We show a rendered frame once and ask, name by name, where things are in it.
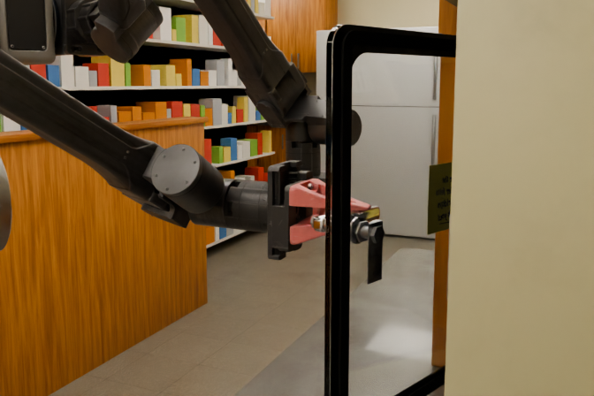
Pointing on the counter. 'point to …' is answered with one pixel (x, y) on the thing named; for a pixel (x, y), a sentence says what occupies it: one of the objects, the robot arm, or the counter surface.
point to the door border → (339, 173)
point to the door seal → (350, 181)
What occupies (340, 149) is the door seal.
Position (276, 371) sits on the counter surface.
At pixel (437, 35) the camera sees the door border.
